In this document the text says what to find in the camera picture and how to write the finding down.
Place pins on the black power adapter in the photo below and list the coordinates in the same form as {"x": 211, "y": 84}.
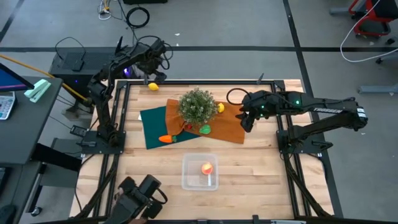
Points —
{"x": 78, "y": 131}

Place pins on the red yellow toy peach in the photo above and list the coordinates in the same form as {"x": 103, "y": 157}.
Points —
{"x": 207, "y": 168}

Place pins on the white calculator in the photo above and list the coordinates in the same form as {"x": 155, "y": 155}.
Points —
{"x": 5, "y": 105}

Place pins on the green toy vegetable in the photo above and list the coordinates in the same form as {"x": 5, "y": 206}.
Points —
{"x": 205, "y": 129}

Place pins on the mint green stapler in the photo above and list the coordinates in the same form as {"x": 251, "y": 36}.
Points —
{"x": 37, "y": 90}

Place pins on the dark green cloth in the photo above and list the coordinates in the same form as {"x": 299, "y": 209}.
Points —
{"x": 154, "y": 127}

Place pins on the grey metal floor base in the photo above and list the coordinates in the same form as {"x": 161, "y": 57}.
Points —
{"x": 377, "y": 89}

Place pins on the artificial green plant black pot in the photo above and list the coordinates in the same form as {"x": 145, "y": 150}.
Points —
{"x": 197, "y": 107}

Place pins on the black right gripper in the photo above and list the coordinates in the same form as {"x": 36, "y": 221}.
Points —
{"x": 259, "y": 105}

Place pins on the orange cloth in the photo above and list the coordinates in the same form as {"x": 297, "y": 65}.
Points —
{"x": 227, "y": 127}

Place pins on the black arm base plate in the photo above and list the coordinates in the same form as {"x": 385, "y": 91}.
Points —
{"x": 311, "y": 146}
{"x": 93, "y": 149}

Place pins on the small white paper tag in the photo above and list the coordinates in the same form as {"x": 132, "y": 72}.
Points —
{"x": 139, "y": 117}

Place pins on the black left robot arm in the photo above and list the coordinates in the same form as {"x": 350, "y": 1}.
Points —
{"x": 104, "y": 118}

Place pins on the yellow pole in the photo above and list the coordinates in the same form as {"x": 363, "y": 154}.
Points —
{"x": 37, "y": 71}

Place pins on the small red toy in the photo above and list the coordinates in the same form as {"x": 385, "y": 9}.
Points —
{"x": 188, "y": 126}

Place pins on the computer monitor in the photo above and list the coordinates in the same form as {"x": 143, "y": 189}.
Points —
{"x": 12, "y": 81}

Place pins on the orange toy carrot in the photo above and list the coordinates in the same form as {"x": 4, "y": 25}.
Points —
{"x": 165, "y": 139}

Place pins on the small black box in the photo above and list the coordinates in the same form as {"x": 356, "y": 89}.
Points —
{"x": 77, "y": 65}

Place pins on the yellow toy lemon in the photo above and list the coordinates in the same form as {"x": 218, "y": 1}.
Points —
{"x": 153, "y": 86}
{"x": 220, "y": 108}

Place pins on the red metal cart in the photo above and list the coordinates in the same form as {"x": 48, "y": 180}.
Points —
{"x": 362, "y": 31}

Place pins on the black aluminium table frame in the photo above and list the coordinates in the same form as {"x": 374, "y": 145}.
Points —
{"x": 202, "y": 82}

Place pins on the person's hand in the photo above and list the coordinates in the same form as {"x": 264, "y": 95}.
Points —
{"x": 139, "y": 221}

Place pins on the black computer tower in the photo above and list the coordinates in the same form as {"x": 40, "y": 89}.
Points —
{"x": 93, "y": 71}

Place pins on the black rolling cart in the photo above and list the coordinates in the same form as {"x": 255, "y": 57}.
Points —
{"x": 56, "y": 177}

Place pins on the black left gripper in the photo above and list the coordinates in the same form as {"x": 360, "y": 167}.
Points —
{"x": 152, "y": 59}

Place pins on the black desk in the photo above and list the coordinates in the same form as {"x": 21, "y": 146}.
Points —
{"x": 28, "y": 133}

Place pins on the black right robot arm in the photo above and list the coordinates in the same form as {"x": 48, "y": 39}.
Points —
{"x": 326, "y": 109}

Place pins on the clear plastic tupperware container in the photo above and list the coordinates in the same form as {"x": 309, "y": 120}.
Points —
{"x": 194, "y": 180}

